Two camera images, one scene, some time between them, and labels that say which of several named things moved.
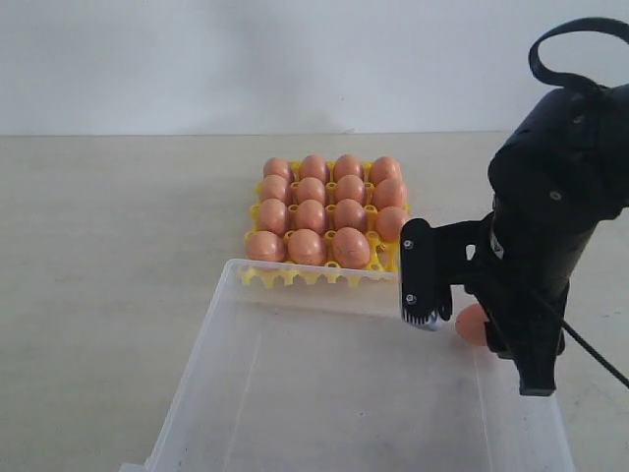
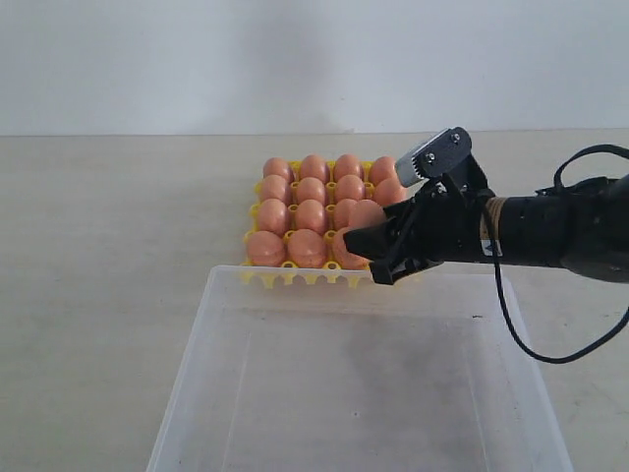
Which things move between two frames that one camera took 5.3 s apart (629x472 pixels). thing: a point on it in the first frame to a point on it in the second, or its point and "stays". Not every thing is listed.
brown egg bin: (389, 192) stays
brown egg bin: (471, 324) to (363, 212)
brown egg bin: (349, 213) stays
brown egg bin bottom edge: (350, 187) stays
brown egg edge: (311, 188) stays
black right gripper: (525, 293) to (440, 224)
